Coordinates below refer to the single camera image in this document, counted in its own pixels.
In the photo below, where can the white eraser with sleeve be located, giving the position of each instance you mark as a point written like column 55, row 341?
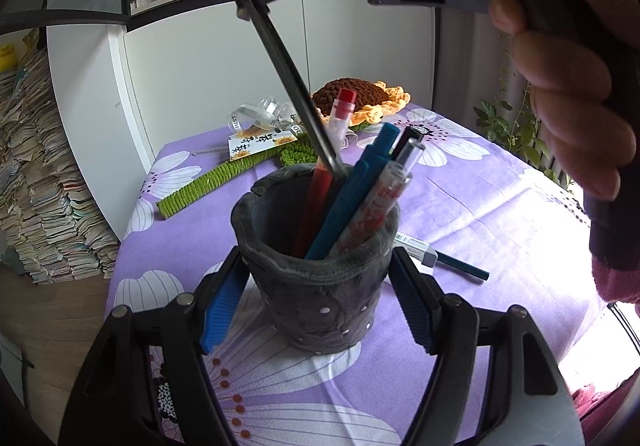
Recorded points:
column 417, row 248

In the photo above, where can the yellow toy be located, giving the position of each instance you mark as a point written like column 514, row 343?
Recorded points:
column 7, row 59

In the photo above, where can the thin dark teal pen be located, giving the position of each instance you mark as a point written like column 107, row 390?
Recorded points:
column 465, row 267

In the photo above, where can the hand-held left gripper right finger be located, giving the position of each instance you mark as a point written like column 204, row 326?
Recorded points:
column 412, row 301

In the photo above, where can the green potted plant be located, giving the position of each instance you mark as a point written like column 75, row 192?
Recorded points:
column 505, row 126

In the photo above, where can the red capped pen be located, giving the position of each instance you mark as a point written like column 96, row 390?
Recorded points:
column 342, row 109

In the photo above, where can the pale pink curtain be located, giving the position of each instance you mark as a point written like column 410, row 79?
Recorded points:
column 465, row 66

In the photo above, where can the grey fabric pen holder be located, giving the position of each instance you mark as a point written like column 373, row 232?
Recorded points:
column 320, row 296

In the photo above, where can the dark slim pen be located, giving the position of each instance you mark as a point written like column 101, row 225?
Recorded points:
column 295, row 81

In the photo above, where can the crochet sunflower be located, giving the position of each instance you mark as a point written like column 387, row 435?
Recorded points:
column 372, row 91

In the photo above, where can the white bookcase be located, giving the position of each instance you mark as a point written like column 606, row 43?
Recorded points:
column 210, row 76

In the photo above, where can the person's right hand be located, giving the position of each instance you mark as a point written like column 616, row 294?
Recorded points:
column 575, row 76

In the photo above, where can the purple floral tablecloth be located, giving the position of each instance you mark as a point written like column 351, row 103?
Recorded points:
column 500, row 226

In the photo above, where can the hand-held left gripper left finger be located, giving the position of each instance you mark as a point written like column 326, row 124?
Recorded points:
column 225, row 301

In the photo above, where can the tall pile of old books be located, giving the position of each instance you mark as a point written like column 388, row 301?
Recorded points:
column 45, row 176

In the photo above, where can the black capped pen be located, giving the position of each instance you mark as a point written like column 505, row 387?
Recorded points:
column 411, row 136

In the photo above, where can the person's pink trousers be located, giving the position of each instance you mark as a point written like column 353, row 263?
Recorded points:
column 610, row 413

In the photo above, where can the clear red patterned pen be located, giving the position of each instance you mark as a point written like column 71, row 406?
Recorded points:
column 380, row 196

